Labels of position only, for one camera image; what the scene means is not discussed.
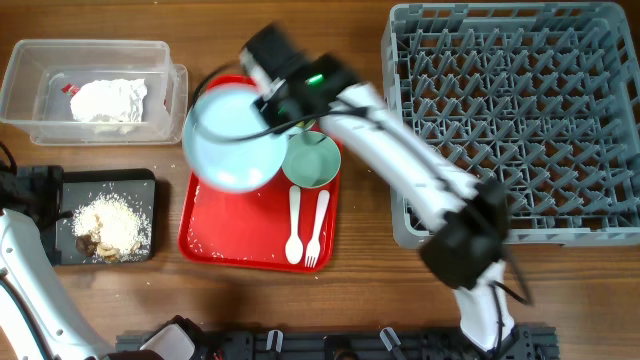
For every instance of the food scraps and rice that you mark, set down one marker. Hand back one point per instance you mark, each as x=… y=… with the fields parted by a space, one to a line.
x=110 y=230

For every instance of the clear plastic bin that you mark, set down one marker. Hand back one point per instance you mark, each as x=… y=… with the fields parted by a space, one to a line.
x=32 y=100

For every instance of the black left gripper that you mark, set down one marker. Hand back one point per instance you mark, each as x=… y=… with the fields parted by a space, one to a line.
x=44 y=181

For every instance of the light green bowl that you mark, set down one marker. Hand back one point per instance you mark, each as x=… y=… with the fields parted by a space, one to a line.
x=312 y=160

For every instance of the black waste tray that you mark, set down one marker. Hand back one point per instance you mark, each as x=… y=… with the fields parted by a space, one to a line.
x=137 y=186

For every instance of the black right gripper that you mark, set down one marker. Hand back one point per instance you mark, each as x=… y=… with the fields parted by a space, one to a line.
x=263 y=112

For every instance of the red snack wrapper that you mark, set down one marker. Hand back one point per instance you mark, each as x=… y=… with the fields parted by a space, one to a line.
x=70 y=89

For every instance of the white plastic spoon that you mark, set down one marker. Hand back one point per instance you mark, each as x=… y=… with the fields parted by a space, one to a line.
x=294 y=247

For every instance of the white napkin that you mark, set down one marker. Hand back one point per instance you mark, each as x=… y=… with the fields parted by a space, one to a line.
x=110 y=105

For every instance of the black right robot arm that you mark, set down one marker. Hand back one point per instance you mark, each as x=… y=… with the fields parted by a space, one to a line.
x=468 y=218

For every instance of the red plastic tray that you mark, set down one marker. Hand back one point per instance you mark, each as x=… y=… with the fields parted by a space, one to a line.
x=251 y=229

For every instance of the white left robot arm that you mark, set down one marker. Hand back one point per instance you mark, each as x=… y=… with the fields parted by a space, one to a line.
x=39 y=318

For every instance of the white plastic fork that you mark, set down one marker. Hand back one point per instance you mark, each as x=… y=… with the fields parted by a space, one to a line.
x=313 y=246

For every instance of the grey dishwasher rack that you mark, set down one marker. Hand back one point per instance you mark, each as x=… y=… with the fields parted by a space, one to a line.
x=542 y=97

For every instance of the large light blue plate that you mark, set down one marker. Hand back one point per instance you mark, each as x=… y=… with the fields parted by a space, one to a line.
x=225 y=140

